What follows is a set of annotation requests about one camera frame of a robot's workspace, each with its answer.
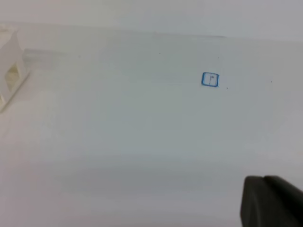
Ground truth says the blue square marker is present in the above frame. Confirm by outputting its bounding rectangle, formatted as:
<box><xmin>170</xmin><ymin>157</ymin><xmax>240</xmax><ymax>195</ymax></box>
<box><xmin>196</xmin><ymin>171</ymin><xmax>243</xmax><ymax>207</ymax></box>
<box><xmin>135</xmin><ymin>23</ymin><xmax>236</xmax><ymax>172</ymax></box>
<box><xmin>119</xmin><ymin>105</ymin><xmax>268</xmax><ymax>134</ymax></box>
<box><xmin>201</xmin><ymin>72</ymin><xmax>219</xmax><ymax>87</ymax></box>

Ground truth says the white test tube rack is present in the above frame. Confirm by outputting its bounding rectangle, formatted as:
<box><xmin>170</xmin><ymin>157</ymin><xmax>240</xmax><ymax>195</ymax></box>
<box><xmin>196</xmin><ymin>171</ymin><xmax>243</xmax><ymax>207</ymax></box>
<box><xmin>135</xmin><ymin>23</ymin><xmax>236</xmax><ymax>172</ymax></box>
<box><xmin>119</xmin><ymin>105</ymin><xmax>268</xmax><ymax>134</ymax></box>
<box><xmin>0</xmin><ymin>24</ymin><xmax>30</xmax><ymax>110</ymax></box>

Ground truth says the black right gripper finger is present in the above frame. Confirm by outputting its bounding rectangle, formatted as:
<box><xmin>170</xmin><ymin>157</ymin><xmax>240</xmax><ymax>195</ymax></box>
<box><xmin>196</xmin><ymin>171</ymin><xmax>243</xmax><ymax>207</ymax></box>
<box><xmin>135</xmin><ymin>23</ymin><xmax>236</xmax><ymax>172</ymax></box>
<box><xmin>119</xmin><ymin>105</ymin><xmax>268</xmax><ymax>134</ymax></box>
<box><xmin>240</xmin><ymin>175</ymin><xmax>303</xmax><ymax>227</ymax></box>

